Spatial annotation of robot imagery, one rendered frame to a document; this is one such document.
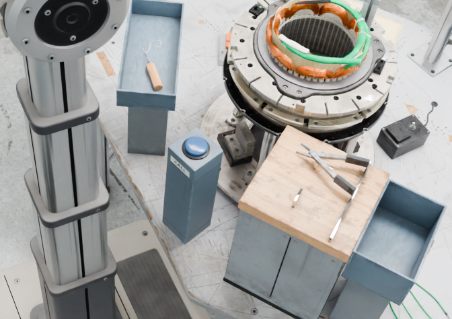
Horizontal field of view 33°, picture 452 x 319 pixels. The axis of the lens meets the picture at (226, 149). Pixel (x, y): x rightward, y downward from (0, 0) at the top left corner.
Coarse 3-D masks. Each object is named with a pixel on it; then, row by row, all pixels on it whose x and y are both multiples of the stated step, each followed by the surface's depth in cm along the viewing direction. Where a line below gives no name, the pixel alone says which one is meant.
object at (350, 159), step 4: (348, 156) 129; (352, 156) 129; (356, 156) 130; (348, 160) 130; (352, 160) 130; (356, 160) 129; (360, 160) 129; (364, 160) 129; (368, 160) 129; (356, 164) 130; (360, 164) 130; (364, 164) 130; (368, 164) 130
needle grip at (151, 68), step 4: (148, 64) 145; (152, 64) 145; (148, 68) 144; (152, 68) 144; (148, 72) 144; (152, 72) 143; (156, 72) 144; (152, 76) 143; (156, 76) 143; (152, 80) 143; (156, 80) 142; (160, 80) 143; (152, 84) 143; (156, 84) 142; (160, 84) 142; (156, 88) 142; (160, 88) 142
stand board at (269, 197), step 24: (288, 144) 133; (312, 144) 134; (264, 168) 130; (288, 168) 130; (312, 168) 131; (336, 168) 131; (360, 168) 132; (264, 192) 127; (288, 192) 127; (312, 192) 128; (336, 192) 128; (360, 192) 129; (264, 216) 125; (288, 216) 124; (312, 216) 125; (336, 216) 125; (360, 216) 126; (312, 240) 123; (336, 240) 123
